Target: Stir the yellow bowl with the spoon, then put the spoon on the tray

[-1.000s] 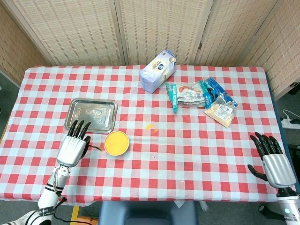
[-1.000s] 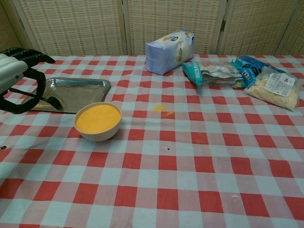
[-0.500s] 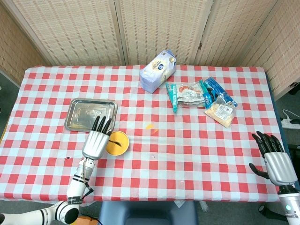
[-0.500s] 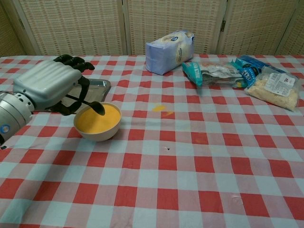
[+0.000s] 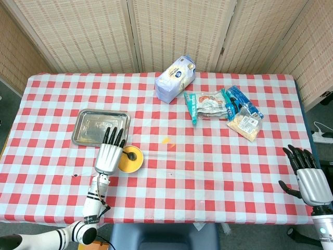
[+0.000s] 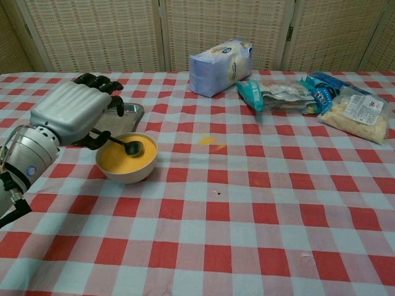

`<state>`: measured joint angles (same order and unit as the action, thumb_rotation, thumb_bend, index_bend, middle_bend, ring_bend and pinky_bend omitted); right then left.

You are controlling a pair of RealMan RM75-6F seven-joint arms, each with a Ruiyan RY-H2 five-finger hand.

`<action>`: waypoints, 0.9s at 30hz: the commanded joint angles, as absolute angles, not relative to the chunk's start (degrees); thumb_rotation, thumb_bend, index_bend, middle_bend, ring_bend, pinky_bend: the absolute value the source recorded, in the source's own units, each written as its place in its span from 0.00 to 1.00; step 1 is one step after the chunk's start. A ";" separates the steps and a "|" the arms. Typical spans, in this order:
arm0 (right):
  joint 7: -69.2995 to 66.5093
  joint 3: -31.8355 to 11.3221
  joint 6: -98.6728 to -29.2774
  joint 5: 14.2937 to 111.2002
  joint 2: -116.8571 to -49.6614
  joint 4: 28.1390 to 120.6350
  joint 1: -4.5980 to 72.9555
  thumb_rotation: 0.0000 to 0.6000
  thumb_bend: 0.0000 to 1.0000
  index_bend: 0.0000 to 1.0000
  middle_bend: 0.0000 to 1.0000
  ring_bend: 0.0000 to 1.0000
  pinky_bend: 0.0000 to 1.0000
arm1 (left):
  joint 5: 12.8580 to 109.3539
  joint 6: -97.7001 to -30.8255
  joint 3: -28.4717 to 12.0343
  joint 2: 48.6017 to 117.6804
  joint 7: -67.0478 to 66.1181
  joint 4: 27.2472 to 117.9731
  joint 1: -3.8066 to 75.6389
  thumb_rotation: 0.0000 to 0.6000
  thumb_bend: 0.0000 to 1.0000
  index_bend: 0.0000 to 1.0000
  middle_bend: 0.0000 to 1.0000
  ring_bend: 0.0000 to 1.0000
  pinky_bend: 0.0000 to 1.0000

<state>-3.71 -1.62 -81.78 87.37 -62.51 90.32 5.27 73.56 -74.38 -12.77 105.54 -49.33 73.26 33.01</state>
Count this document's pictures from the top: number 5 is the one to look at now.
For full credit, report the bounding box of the dark metal spoon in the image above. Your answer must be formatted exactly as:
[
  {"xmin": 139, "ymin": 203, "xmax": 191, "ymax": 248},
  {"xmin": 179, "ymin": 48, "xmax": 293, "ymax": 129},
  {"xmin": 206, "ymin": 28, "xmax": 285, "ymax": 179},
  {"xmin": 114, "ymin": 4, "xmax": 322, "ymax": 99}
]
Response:
[{"xmin": 121, "ymin": 150, "xmax": 138, "ymax": 161}]

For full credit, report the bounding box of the blue padded chair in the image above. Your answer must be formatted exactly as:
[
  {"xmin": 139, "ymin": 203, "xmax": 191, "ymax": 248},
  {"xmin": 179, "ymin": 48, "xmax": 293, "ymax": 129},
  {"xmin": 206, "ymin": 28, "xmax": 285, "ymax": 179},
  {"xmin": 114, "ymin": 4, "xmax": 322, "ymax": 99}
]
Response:
[{"xmin": 109, "ymin": 223, "xmax": 221, "ymax": 250}]

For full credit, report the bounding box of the black stand foot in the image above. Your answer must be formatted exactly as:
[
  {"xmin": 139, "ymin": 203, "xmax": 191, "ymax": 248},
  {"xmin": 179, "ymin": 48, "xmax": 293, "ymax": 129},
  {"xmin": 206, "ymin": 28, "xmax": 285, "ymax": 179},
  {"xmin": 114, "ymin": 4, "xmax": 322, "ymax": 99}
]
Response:
[{"xmin": 320, "ymin": 91, "xmax": 333, "ymax": 105}]

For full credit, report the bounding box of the woven bamboo folding screen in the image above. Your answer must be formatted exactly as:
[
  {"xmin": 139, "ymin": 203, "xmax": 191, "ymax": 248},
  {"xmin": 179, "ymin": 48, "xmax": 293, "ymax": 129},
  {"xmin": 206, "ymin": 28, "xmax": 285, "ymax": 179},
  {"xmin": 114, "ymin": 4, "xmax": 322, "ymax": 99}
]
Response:
[{"xmin": 0, "ymin": 0, "xmax": 333, "ymax": 113}]

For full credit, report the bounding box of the red white checked tablecloth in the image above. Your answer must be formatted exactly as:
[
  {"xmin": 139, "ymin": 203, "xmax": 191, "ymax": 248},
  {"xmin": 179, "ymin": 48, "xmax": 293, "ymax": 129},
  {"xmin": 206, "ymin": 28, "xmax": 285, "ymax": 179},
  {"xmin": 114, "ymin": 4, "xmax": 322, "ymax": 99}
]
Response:
[{"xmin": 0, "ymin": 72, "xmax": 314, "ymax": 225}]

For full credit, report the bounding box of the clear bag of pale food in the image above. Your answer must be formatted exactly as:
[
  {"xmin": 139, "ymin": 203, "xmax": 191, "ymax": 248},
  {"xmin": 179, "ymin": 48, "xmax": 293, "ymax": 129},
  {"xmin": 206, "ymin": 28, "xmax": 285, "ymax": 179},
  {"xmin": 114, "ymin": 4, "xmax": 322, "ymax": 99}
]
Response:
[{"xmin": 226, "ymin": 106, "xmax": 263, "ymax": 143}]

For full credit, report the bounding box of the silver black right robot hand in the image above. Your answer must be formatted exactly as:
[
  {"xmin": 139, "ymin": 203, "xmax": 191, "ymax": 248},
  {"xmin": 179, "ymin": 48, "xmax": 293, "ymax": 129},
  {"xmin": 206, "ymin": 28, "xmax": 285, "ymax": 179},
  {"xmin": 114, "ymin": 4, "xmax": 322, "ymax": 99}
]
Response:
[{"xmin": 278, "ymin": 144, "xmax": 333, "ymax": 208}]

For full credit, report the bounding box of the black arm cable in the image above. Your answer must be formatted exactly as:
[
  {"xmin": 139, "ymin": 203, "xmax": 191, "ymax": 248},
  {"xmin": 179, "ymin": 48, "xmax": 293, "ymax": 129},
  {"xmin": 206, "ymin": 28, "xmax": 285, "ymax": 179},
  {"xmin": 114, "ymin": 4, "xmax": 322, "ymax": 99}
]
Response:
[{"xmin": 96, "ymin": 199, "xmax": 117, "ymax": 250}]

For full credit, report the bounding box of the blue food package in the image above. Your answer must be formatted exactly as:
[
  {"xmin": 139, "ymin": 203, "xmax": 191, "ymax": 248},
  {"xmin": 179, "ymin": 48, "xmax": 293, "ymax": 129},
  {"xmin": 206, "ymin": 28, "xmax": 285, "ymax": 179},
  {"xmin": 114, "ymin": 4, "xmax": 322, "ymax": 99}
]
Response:
[{"xmin": 225, "ymin": 85, "xmax": 264, "ymax": 122}]

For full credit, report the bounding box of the yellow round bowl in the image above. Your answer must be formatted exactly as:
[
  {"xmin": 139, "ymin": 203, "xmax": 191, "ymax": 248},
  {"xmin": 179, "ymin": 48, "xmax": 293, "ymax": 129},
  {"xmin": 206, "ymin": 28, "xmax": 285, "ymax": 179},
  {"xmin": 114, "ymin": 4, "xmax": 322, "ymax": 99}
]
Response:
[{"xmin": 118, "ymin": 146, "xmax": 143, "ymax": 172}]

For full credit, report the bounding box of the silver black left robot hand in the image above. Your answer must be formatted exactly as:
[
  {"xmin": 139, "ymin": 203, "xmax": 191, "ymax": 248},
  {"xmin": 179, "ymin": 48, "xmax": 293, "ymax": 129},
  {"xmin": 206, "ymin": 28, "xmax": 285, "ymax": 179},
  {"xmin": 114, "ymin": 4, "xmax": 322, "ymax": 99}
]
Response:
[{"xmin": 94, "ymin": 126, "xmax": 127, "ymax": 176}]

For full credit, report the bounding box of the white power strip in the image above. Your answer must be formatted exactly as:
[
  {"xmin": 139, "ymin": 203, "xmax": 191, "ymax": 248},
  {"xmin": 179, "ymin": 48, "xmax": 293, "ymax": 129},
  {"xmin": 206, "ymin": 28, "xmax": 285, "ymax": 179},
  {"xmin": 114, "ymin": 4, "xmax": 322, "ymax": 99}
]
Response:
[{"xmin": 312, "ymin": 131, "xmax": 333, "ymax": 144}]

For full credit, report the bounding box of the lavender flour bag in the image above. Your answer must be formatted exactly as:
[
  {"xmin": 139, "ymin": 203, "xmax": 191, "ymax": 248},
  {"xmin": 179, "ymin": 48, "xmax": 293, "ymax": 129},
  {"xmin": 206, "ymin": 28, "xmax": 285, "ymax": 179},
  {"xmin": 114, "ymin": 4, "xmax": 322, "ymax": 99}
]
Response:
[{"xmin": 154, "ymin": 54, "xmax": 196, "ymax": 105}]

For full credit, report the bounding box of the teal frozen food bag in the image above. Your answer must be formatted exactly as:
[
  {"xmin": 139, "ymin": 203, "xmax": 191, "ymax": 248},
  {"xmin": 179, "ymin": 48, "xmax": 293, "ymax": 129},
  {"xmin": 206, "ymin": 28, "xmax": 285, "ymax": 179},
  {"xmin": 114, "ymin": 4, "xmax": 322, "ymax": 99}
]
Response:
[{"xmin": 183, "ymin": 88, "xmax": 231, "ymax": 126}]

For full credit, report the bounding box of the rectangular stainless steel tray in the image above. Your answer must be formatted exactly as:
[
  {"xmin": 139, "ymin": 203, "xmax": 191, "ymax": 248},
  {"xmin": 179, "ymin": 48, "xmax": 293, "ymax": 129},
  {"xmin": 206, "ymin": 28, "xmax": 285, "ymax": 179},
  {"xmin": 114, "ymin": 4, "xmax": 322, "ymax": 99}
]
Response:
[{"xmin": 71, "ymin": 108, "xmax": 131, "ymax": 147}]

